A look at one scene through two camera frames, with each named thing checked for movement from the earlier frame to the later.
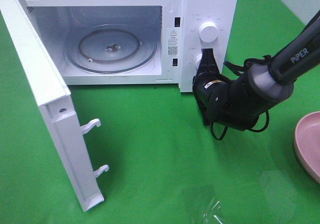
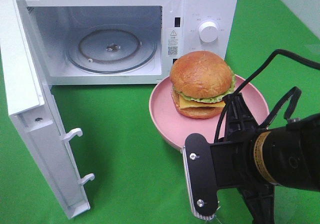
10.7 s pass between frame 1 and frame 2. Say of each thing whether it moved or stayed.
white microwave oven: stayed
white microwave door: moved
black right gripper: moved
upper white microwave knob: stayed
